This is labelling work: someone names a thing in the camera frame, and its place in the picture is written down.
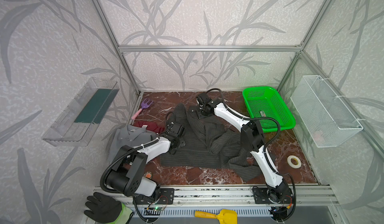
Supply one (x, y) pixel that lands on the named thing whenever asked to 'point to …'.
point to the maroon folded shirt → (151, 126)
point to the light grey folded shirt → (131, 135)
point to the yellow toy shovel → (225, 216)
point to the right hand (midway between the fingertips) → (200, 109)
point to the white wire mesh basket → (329, 121)
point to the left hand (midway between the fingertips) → (182, 138)
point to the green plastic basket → (265, 101)
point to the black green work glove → (108, 210)
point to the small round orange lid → (148, 174)
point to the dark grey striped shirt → (207, 144)
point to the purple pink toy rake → (144, 104)
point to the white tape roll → (292, 165)
